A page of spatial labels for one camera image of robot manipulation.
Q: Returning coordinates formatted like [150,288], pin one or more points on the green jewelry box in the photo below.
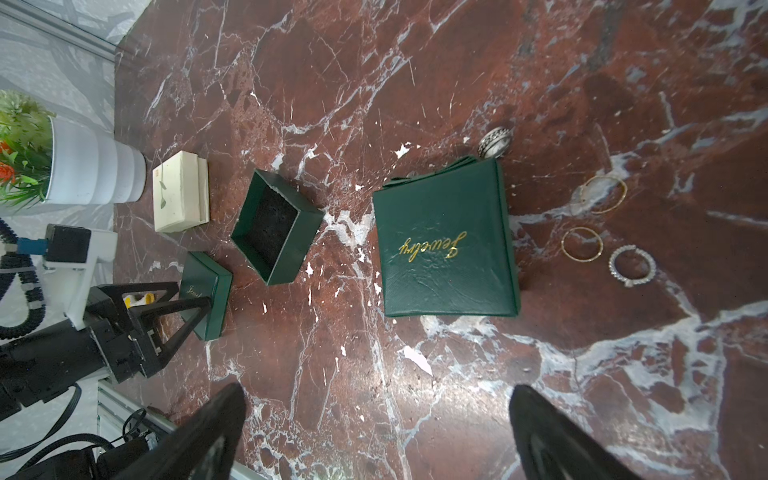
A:
[445,243]
[202,276]

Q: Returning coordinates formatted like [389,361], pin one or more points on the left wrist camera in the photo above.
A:
[69,257]

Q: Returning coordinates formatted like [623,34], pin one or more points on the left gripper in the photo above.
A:
[118,337]

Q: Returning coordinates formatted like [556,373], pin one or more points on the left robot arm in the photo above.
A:
[12,264]

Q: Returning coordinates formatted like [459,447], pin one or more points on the potted flower plant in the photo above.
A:
[52,161]

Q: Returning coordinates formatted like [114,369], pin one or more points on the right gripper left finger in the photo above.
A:
[203,448]

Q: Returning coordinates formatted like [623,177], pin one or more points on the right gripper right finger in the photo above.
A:
[551,446]

